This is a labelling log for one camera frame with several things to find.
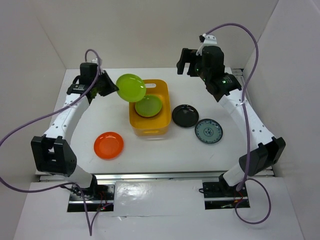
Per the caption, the aluminium side rail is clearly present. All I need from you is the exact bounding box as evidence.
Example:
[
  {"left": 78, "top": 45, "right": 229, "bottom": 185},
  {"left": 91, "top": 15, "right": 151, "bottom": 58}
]
[{"left": 231, "top": 68, "right": 244, "bottom": 80}]

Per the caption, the black plate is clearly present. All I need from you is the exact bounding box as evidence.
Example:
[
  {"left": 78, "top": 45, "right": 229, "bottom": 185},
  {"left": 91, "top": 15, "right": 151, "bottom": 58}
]
[{"left": 171, "top": 104, "right": 200, "bottom": 128}]

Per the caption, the orange plate front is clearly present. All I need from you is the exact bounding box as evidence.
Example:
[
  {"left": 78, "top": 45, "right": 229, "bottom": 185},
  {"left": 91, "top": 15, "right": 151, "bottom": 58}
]
[{"left": 93, "top": 131, "right": 124, "bottom": 160}]

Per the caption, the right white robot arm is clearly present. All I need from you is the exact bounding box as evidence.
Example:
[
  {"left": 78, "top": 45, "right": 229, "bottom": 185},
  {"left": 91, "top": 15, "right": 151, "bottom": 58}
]
[{"left": 176, "top": 45, "right": 286, "bottom": 196}]

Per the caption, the yellow plastic bin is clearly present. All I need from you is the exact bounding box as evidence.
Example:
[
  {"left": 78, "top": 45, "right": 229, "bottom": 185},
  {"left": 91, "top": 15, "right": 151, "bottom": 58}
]
[{"left": 129, "top": 79, "right": 171, "bottom": 136}]

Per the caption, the blue patterned plate right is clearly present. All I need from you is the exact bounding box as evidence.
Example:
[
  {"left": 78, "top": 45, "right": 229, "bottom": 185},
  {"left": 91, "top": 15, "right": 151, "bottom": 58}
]
[{"left": 194, "top": 118, "right": 223, "bottom": 145}]

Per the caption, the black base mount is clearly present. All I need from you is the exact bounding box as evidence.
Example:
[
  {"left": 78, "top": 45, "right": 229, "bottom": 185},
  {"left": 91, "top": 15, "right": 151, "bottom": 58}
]
[
  {"left": 198, "top": 182, "right": 250, "bottom": 210},
  {"left": 67, "top": 184, "right": 115, "bottom": 213}
]

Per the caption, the green plate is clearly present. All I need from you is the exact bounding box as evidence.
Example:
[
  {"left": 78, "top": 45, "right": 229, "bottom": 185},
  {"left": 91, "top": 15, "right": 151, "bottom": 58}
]
[
  {"left": 134, "top": 94, "right": 163, "bottom": 118},
  {"left": 116, "top": 73, "right": 147, "bottom": 103}
]

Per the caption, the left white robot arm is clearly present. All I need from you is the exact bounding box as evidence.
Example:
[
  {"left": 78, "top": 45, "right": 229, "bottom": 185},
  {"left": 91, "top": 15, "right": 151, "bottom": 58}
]
[{"left": 31, "top": 62, "right": 118, "bottom": 200}]

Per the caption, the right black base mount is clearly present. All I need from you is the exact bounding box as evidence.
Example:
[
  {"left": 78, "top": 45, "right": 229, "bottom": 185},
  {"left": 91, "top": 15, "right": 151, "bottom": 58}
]
[{"left": 198, "top": 182, "right": 250, "bottom": 210}]

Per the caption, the aluminium front rail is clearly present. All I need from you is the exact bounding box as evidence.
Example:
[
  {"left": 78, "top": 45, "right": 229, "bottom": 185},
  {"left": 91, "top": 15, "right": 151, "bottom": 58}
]
[{"left": 34, "top": 169, "right": 275, "bottom": 182}]

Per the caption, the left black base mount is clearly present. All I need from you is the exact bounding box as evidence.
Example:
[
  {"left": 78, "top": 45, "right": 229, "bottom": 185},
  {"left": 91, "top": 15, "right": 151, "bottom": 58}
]
[{"left": 67, "top": 184, "right": 115, "bottom": 213}]

